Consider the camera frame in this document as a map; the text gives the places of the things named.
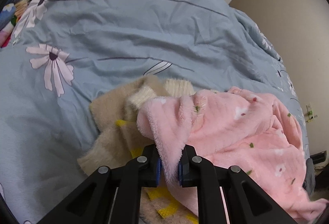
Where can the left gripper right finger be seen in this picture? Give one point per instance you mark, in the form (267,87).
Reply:
(227,195)

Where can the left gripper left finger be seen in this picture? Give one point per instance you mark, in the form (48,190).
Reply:
(110,195)

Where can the pink fleece pajama garment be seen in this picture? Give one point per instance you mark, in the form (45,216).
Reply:
(254,131)

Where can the beige yellow fuzzy sweater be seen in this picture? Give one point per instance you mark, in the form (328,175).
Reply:
(115,115)

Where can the dark grey folded garment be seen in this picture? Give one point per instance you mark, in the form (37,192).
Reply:
(309,182)

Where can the blue floral duvet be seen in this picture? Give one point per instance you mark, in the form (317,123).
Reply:
(65,53)

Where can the blue patterned pillow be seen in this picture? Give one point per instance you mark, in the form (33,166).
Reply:
(10,14)

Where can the wall socket with charger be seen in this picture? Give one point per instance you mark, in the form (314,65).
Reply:
(310,115)

